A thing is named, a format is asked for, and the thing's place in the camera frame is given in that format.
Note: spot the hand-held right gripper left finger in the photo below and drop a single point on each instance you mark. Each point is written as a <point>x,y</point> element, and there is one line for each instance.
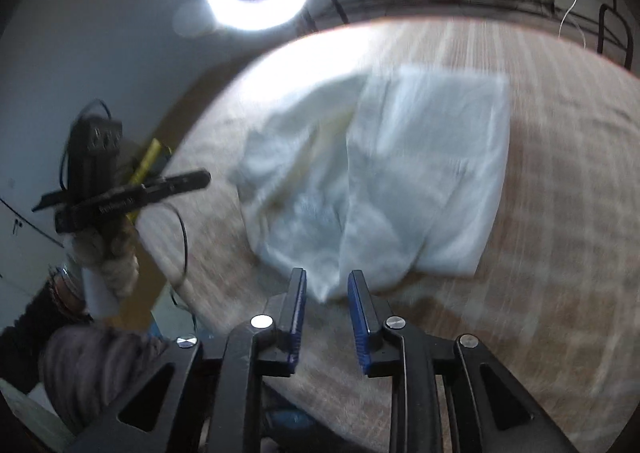
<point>299,313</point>

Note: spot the person's grey striped clothing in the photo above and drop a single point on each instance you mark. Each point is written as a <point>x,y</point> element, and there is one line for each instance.
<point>95,368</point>

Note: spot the plaid bed mat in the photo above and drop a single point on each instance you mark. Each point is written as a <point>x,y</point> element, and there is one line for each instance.
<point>550,258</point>

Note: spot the yellow stick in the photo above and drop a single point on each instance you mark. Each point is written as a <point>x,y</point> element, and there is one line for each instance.
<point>147,163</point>

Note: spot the person's left hand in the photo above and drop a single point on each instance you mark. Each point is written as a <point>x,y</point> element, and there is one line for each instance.
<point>120,258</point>

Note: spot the person's left forearm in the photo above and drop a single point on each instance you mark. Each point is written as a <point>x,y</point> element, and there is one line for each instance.
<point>30,333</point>

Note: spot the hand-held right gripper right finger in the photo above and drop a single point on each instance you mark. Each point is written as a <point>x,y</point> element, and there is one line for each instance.
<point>357,318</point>

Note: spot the white cotton garment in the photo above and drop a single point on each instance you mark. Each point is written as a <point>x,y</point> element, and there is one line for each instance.
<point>400,173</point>

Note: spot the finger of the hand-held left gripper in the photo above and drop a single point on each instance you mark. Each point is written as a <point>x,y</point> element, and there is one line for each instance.
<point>180,181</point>

